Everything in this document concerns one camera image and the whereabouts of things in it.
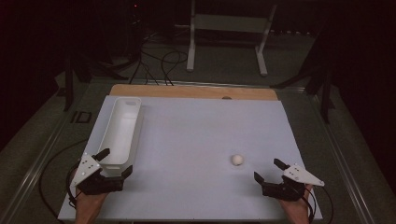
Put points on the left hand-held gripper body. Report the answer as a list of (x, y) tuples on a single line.
[(88, 169)]

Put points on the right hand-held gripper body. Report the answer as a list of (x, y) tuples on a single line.
[(299, 176)]

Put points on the white ball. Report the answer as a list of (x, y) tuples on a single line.
[(237, 159)]

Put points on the white plastic bin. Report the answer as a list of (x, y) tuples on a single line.
[(120, 130)]

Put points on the person's right hand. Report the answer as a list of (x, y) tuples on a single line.
[(297, 211)]

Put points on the person's left hand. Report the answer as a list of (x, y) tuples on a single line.
[(88, 207)]

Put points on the black stand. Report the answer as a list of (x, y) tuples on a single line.
[(325, 93), (69, 87)]

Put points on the white metal stand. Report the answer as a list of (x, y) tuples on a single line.
[(230, 23)]

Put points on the metal floor rail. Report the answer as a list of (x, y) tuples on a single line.
[(339, 149), (43, 155)]

